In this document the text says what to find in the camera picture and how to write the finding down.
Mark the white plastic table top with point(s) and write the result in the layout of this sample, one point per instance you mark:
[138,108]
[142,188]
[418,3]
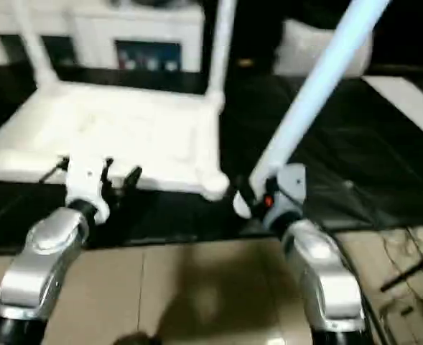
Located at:
[110,129]

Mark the black table mat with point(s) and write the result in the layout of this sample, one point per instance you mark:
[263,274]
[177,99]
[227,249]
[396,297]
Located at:
[340,144]

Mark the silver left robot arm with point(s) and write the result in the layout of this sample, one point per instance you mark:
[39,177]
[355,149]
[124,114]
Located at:
[42,266]

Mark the chrome metal frame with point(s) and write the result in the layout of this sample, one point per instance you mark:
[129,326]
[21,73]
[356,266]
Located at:
[405,313]

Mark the white flat board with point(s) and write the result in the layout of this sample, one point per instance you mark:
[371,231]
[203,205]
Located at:
[405,104]

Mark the black cabinet with yellow label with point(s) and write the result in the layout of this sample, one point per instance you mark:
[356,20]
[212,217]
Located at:
[250,36]

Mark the white plastic table leg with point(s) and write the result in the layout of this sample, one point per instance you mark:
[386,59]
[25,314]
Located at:
[319,79]
[35,43]
[220,47]

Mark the black stand bar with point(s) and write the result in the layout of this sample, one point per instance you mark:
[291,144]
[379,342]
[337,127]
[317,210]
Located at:
[412,269]

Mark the grey cushion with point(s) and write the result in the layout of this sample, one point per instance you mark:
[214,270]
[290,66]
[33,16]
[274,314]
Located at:
[304,50]

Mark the white glass-door cabinet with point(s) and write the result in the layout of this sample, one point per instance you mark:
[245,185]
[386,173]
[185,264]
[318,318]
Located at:
[103,32]

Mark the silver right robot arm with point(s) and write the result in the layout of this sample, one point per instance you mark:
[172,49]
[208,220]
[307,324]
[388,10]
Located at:
[322,273]

